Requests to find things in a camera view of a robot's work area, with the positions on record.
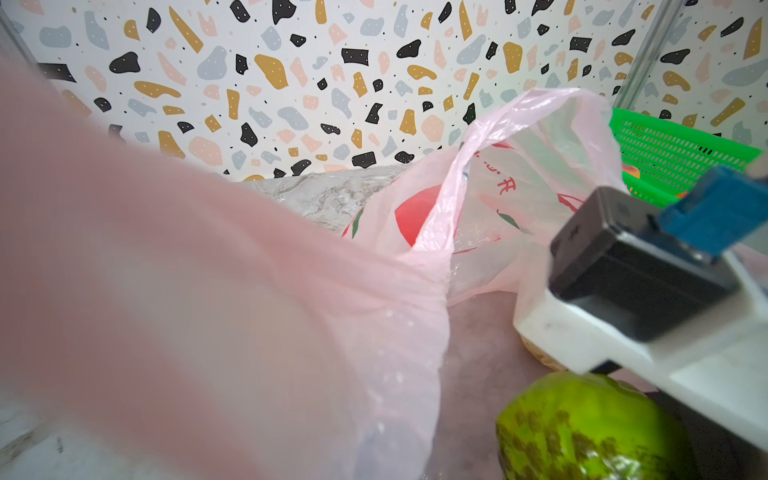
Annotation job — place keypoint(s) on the pink plastic bag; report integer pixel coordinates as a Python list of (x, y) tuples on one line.
[(199, 321)]

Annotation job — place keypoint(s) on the green lime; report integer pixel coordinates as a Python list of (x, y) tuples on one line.
[(570, 426)]

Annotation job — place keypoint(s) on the green plastic basket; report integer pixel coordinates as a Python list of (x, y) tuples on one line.
[(662, 161)]

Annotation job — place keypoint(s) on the pale yellow pear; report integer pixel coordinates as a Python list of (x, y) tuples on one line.
[(541, 356)]

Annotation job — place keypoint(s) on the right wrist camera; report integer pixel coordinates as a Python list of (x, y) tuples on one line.
[(661, 292)]

